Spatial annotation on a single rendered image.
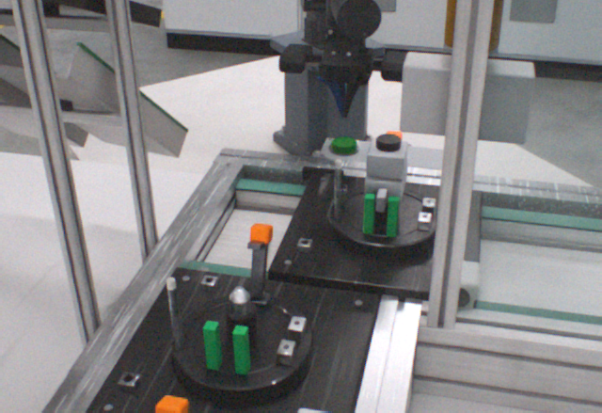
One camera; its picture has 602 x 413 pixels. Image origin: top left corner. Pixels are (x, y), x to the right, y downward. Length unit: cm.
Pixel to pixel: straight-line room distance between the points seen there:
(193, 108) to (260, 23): 264
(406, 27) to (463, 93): 333
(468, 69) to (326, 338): 31
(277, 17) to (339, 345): 344
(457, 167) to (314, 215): 30
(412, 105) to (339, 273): 24
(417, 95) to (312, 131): 59
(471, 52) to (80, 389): 49
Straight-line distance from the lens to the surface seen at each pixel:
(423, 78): 70
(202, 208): 101
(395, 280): 86
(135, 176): 96
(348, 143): 114
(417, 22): 399
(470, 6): 65
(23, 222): 124
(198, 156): 136
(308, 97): 126
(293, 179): 110
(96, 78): 90
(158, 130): 102
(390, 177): 88
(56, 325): 102
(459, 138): 70
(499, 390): 88
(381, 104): 154
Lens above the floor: 149
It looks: 30 degrees down
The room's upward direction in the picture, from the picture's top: straight up
